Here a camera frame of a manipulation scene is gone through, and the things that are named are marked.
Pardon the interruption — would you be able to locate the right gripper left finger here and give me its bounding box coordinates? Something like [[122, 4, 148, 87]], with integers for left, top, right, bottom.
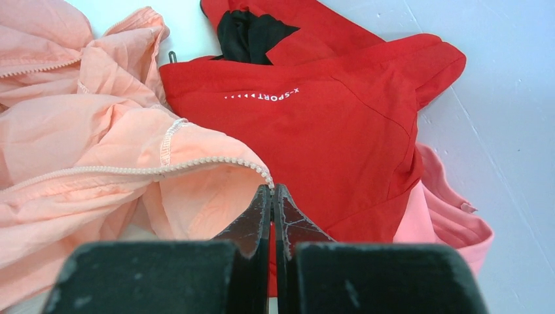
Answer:
[[43, 185, 272, 313]]

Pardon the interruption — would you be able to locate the pink garment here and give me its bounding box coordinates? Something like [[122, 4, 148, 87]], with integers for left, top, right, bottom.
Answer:
[[393, 143, 494, 275]]

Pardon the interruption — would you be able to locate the salmon orange jacket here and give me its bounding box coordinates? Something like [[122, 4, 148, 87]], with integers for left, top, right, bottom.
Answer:
[[1, 1, 273, 313]]

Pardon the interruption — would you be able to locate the red garment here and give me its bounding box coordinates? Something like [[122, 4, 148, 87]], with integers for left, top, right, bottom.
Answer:
[[160, 1, 466, 243]]

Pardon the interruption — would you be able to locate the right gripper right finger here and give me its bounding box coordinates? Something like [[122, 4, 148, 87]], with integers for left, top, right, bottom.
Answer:
[[273, 184, 488, 313]]

